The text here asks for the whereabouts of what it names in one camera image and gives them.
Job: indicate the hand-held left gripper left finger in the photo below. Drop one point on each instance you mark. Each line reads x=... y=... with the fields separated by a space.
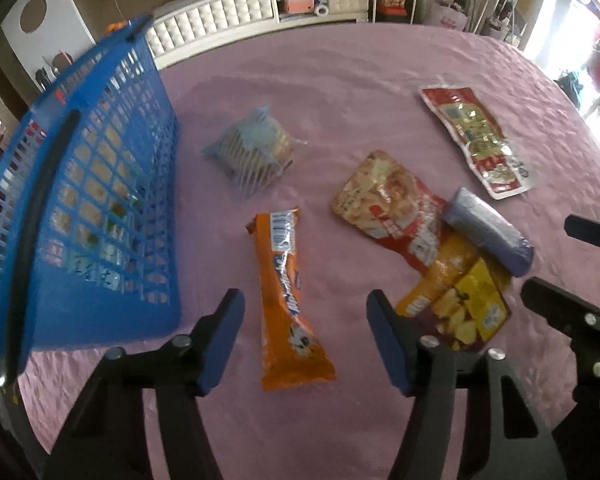
x=222 y=340

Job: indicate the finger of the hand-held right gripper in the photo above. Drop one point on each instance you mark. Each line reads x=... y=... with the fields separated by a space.
x=560 y=305
x=595 y=232

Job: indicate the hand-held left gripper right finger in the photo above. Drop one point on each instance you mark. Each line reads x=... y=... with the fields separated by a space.
x=387 y=345

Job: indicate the orange snack bar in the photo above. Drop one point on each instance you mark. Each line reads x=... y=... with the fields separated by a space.
x=290 y=310

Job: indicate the purple chewing gum packet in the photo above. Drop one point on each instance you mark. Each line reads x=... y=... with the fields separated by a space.
x=485 y=230

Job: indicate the blue plastic basket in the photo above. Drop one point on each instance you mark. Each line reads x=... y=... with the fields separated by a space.
x=110 y=315

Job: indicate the red packet with pale label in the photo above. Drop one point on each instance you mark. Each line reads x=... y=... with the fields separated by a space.
x=480 y=145

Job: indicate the pale blue biscuit packet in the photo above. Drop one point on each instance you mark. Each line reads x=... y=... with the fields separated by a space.
x=255 y=145

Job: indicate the yellow purple chips packet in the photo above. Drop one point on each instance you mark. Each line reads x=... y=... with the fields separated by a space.
x=460 y=305

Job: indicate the red and tan snack packet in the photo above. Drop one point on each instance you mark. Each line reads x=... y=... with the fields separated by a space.
x=390 y=200

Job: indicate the pink white shopping bag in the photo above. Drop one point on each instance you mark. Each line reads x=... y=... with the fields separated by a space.
x=445 y=17

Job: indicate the white tufted TV cabinet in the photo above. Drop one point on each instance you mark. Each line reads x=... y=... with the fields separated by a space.
x=215 y=15

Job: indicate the orange box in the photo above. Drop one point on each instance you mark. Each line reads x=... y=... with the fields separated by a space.
x=296 y=6

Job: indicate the white paper roll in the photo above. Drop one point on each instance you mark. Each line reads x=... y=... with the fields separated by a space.
x=322 y=9

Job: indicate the round brown wall disc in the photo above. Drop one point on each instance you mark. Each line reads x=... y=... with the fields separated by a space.
x=33 y=15

